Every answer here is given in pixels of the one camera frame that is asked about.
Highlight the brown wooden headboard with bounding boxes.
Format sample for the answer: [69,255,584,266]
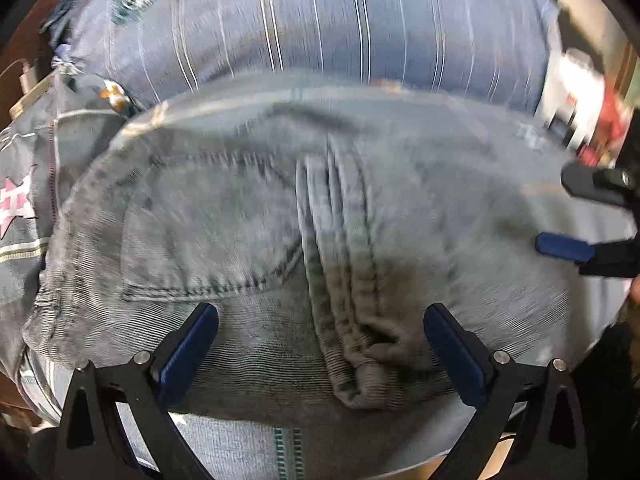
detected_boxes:
[0,0,76,126]

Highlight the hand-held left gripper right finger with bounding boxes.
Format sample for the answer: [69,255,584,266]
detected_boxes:
[422,302,588,480]

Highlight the white charger cable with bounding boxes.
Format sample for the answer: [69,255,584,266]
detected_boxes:
[0,59,27,83]

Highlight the blue striped shirt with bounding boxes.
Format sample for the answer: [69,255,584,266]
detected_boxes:
[42,0,561,111]

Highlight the grey denim pants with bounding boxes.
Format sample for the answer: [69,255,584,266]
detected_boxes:
[22,77,633,411]

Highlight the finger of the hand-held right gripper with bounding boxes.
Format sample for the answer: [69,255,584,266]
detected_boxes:
[535,232,640,278]
[560,161,640,208]

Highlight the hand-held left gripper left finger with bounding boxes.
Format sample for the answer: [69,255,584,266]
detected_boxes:
[54,302,221,480]

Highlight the red plastic bag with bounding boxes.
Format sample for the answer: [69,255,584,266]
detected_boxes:
[595,80,632,161]

